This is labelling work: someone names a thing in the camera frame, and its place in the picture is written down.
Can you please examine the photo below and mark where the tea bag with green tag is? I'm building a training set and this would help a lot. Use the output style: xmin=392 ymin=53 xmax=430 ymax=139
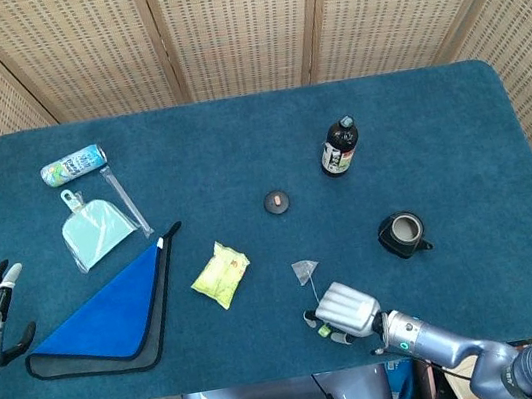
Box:
xmin=290 ymin=255 xmax=331 ymax=342

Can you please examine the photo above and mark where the black lid with orange knob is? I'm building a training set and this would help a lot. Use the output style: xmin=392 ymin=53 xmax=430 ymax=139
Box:
xmin=261 ymin=187 xmax=294 ymax=219

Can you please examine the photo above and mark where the clear wrapped straw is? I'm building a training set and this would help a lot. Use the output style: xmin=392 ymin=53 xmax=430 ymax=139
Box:
xmin=99 ymin=159 xmax=155 ymax=244

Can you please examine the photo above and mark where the black teapot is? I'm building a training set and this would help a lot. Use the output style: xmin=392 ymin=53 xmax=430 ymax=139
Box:
xmin=373 ymin=206 xmax=436 ymax=264

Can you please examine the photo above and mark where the wood rattan folding screen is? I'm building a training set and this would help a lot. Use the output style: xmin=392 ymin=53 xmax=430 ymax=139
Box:
xmin=0 ymin=0 xmax=532 ymax=399

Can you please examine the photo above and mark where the beige food container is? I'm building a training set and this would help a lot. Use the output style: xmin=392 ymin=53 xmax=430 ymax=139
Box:
xmin=443 ymin=363 xmax=482 ymax=399

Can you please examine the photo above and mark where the brown tea bottle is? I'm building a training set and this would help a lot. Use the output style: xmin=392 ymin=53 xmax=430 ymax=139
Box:
xmin=314 ymin=112 xmax=366 ymax=180

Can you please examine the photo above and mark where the blue and grey cloth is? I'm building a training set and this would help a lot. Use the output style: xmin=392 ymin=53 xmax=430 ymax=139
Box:
xmin=6 ymin=220 xmax=205 ymax=391

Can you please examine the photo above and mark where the blue package under table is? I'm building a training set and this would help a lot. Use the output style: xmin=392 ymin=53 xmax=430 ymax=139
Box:
xmin=383 ymin=356 xmax=420 ymax=399

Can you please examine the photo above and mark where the blue table mat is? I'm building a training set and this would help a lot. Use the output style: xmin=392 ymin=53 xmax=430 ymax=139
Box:
xmin=0 ymin=49 xmax=532 ymax=399

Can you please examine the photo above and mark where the light blue drink can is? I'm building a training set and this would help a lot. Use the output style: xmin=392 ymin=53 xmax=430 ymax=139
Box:
xmin=36 ymin=141 xmax=112 ymax=190

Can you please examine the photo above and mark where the light green packaged dustpan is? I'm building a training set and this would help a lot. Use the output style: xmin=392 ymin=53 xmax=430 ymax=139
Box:
xmin=54 ymin=178 xmax=148 ymax=277

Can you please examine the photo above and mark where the yellow green tissue pack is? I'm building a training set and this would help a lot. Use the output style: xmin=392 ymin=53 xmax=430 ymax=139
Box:
xmin=183 ymin=235 xmax=257 ymax=316

